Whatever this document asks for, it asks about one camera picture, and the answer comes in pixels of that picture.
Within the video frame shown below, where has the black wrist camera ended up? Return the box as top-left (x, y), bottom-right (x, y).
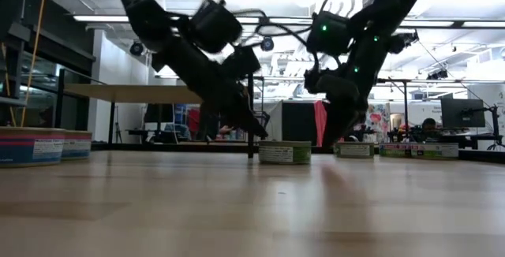
top-left (191, 0), bottom-right (245, 54)
top-left (306, 10), bottom-right (351, 58)

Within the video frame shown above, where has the black upright panel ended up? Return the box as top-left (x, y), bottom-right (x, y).
top-left (282, 99), bottom-right (316, 147)

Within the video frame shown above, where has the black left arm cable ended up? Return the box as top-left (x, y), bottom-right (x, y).
top-left (167, 7), bottom-right (270, 25)

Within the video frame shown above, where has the black background screen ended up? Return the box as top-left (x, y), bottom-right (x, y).
top-left (144, 103), bottom-right (174, 124)

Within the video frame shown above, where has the black metal frame pole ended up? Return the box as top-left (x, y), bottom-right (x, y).
top-left (90, 141), bottom-right (505, 164)

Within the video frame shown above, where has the black background gantry frame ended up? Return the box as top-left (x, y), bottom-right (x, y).
top-left (376, 77), bottom-right (411, 143)

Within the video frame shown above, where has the colourful wall poster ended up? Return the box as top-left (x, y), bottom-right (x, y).
top-left (365, 102), bottom-right (391, 132)

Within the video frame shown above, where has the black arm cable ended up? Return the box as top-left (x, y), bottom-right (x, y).
top-left (254, 0), bottom-right (352, 75)
top-left (167, 7), bottom-right (270, 25)

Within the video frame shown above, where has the blue pink label seafood can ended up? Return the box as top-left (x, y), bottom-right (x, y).
top-left (61, 130), bottom-right (93, 160)
top-left (0, 126), bottom-right (66, 168)

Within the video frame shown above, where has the wooden shelf with black legs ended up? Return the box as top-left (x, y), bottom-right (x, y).
top-left (54, 69), bottom-right (256, 159)

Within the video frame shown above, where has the long ceiling light strip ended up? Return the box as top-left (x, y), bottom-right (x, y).
top-left (73, 14), bottom-right (505, 28)

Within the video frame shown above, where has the cluttered black background desk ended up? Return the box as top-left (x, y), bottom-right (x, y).
top-left (388, 129), bottom-right (504, 151)

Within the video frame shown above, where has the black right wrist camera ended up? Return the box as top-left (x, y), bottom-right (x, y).
top-left (306, 10), bottom-right (351, 58)

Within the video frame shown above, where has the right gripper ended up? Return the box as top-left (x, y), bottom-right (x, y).
top-left (304, 51), bottom-right (376, 148)

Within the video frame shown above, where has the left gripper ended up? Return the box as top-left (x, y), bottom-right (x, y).
top-left (151, 38), bottom-right (270, 140)

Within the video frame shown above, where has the dark background computer monitor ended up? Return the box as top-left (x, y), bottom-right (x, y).
top-left (440, 98), bottom-right (486, 129)

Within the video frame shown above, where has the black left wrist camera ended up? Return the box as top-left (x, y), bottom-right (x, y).
top-left (191, 0), bottom-right (245, 54)

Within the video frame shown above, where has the grey side desk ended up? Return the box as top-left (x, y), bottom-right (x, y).
top-left (0, 95), bottom-right (28, 107)

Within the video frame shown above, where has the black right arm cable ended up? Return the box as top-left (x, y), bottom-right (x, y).
top-left (254, 0), bottom-right (352, 75)

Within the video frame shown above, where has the yellow cable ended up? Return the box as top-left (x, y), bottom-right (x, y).
top-left (0, 0), bottom-right (47, 129)

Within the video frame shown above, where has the black track spotlight cluster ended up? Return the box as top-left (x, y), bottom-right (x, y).
top-left (388, 31), bottom-right (420, 55)

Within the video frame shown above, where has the red hanging cloth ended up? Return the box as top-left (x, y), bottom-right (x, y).
top-left (314, 99), bottom-right (328, 147)

